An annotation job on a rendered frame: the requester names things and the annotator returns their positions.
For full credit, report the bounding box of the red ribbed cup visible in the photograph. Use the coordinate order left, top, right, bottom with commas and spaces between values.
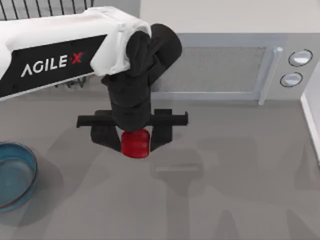
120, 129, 152, 159

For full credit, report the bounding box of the microwave oven door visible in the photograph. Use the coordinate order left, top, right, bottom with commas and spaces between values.
150, 45, 267, 101

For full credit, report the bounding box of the blue glass bowl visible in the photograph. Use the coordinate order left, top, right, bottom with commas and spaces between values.
0, 141, 39, 214

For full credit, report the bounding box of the pale microwave oven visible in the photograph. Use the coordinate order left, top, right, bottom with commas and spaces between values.
149, 31, 308, 106

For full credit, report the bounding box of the small microwave knob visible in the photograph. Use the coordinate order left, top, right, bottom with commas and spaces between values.
279, 72, 304, 88

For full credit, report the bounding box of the large microwave knob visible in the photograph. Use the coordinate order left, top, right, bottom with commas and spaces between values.
288, 49, 314, 67

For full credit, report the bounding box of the black wire rack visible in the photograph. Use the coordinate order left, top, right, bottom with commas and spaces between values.
0, 0, 95, 89

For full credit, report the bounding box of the microwave door handle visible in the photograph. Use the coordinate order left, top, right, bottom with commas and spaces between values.
258, 46, 284, 106

